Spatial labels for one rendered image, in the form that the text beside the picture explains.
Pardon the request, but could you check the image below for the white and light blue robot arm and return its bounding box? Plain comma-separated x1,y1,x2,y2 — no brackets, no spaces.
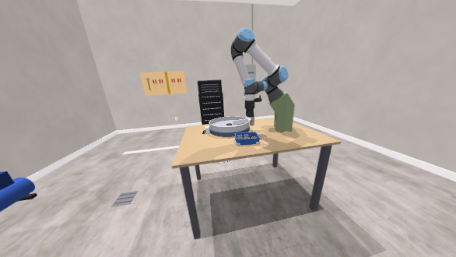
231,28,288,103

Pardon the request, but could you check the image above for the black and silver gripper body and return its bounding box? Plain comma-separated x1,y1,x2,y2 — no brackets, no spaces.
244,94,261,117

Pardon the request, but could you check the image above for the blue crate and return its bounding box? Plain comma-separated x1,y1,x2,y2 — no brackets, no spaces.
235,132,260,146

